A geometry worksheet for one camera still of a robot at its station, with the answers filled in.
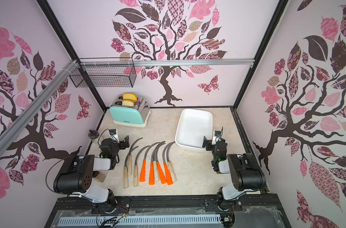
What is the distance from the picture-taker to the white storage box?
0.99 m

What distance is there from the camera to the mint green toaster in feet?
3.26

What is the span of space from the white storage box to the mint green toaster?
29 centimetres
